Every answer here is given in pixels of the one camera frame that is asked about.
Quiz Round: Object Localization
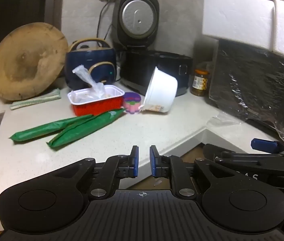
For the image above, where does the white plastic bowl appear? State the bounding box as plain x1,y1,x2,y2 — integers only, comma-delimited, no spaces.
139,66,179,113

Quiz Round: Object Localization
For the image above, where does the green striped rolled cloth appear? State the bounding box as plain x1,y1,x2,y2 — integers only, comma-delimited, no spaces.
10,88,61,110

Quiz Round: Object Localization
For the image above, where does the clear knotted plastic bag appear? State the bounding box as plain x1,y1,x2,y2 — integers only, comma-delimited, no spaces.
72,65,106,98

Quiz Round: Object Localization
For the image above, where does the purple flower-shaped container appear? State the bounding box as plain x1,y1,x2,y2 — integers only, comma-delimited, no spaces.
122,92,142,114

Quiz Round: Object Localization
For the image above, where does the green plastic wrapper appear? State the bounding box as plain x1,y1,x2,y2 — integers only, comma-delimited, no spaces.
47,109,125,151
9,114,94,144

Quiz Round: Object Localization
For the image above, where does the round wooden cutting board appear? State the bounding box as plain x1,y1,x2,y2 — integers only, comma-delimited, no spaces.
0,22,69,101

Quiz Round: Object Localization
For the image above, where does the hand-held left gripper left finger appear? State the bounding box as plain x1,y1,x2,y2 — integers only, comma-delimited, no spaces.
53,146,140,199

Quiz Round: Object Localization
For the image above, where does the navy blue rice cooker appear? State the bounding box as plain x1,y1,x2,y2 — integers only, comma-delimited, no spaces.
65,38,117,91

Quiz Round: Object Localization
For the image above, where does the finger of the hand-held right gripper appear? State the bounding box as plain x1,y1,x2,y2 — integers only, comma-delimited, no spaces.
203,144,284,174
251,138,284,157

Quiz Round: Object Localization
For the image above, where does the black film-wrapped microwave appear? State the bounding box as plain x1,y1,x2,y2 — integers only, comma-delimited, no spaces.
207,40,284,143

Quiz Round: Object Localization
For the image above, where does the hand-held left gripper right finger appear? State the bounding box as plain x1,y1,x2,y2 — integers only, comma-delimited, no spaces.
149,145,234,199

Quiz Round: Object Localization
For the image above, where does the black rice cooker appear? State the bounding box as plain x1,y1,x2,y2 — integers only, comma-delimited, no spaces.
112,0,193,97

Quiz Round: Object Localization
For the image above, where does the glass jar with orange lid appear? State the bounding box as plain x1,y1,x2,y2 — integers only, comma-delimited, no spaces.
190,69,210,96

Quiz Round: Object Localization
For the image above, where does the black power cable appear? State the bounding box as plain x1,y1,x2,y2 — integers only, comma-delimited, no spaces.
96,0,113,41

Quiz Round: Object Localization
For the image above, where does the red plastic food tray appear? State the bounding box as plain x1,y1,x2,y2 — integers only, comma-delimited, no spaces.
67,85,125,116

